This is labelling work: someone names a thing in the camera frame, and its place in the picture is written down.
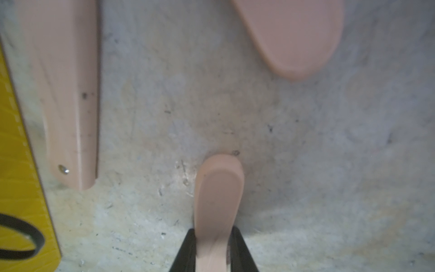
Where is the yellow bottom drawer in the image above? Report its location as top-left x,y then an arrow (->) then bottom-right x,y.
1,57 -> 61,272

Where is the pink fruit knife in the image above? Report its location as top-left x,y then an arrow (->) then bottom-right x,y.
232,0 -> 344,80
15,1 -> 100,190
194,154 -> 245,272

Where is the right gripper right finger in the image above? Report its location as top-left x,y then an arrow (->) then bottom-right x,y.
230,226 -> 259,272

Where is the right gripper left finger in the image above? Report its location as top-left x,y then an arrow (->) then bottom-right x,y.
169,228 -> 196,272

